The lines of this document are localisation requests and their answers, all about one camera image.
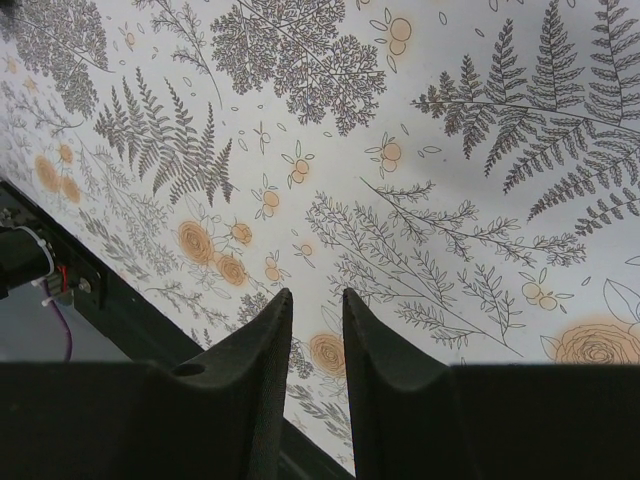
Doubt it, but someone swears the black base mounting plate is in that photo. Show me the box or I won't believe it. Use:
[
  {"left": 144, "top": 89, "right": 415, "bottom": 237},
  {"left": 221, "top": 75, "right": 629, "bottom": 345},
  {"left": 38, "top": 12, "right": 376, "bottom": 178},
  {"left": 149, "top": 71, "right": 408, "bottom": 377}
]
[{"left": 1, "top": 181, "right": 353, "bottom": 479}]

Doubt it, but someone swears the floral patterned table mat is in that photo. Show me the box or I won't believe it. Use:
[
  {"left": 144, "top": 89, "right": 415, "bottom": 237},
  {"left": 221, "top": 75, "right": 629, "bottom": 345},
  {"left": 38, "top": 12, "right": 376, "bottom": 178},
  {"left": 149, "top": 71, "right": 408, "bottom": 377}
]
[{"left": 1, "top": 1, "right": 639, "bottom": 472}]

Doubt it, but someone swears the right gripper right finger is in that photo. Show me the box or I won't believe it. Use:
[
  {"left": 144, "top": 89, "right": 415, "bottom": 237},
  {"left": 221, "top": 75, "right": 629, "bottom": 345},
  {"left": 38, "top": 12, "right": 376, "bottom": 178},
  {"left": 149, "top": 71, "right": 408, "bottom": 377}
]
[{"left": 342, "top": 289, "right": 639, "bottom": 479}]

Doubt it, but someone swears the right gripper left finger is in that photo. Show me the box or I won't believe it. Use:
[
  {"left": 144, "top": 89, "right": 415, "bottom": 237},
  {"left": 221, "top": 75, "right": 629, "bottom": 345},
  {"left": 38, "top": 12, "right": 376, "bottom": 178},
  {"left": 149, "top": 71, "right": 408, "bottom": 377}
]
[{"left": 1, "top": 289, "right": 293, "bottom": 479}]

